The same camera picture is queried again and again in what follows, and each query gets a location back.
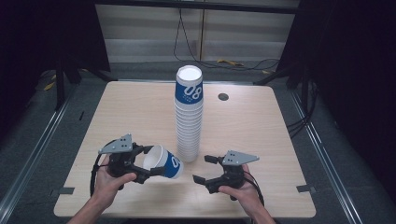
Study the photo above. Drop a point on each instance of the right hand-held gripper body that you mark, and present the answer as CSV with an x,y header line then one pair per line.
x,y
238,158

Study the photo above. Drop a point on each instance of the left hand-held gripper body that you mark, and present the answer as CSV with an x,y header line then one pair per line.
x,y
120,146

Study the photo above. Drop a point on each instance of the blue banded paper cup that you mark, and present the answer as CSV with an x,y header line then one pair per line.
x,y
168,165

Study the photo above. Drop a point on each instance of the stack of white paper cups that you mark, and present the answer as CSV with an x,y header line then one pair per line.
x,y
188,124

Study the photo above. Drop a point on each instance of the person's right hand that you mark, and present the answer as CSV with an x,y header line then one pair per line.
x,y
249,194

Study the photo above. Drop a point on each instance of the person's left hand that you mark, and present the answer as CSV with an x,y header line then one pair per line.
x,y
106,186

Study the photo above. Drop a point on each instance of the small black floor strip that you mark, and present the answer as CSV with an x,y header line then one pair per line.
x,y
81,115

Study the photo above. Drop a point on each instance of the round dark table grommet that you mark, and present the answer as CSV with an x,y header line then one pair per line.
x,y
223,96

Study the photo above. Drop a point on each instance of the grey tape piece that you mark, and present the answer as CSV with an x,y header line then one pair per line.
x,y
66,191
305,188

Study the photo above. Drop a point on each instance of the black metal stand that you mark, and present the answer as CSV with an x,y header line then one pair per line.
x,y
59,87
274,75

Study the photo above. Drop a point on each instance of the small yellow tape scrap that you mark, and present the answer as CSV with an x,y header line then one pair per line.
x,y
266,72

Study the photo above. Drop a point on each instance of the yellow tape piece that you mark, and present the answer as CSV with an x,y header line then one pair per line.
x,y
49,86

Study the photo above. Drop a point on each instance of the long yellow tape strip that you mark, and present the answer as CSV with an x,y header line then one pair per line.
x,y
230,62

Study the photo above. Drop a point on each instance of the dark curtain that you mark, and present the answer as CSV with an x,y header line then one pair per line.
x,y
31,37
358,62

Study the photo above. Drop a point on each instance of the black horizontal bar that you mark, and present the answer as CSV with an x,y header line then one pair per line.
x,y
218,6

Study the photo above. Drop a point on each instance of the metal floor rail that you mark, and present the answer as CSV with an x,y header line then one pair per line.
x,y
37,146
323,155

